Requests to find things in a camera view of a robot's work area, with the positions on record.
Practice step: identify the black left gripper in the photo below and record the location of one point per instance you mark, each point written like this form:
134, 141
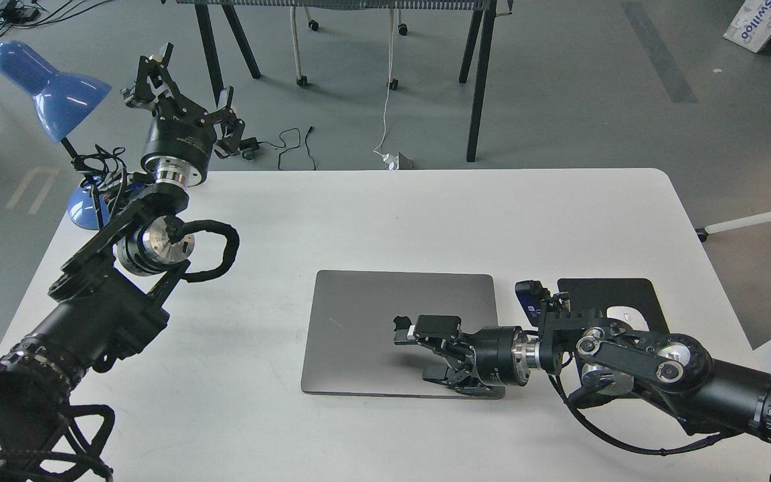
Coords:
179, 144

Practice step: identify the white computer mouse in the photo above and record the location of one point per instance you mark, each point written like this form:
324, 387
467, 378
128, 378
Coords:
621, 313

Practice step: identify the white cardboard box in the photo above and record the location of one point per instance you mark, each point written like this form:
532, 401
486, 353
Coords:
751, 26

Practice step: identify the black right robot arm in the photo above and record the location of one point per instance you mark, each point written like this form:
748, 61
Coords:
592, 360

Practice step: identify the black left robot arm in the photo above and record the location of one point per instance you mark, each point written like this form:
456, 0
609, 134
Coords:
109, 299

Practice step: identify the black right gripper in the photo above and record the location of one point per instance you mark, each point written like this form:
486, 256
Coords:
501, 356

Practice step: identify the black mouse pad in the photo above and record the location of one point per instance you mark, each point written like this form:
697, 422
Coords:
600, 294

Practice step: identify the blue desk lamp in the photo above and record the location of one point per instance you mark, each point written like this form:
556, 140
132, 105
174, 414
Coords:
62, 101

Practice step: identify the grey laptop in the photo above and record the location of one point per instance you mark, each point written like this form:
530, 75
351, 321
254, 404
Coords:
350, 349

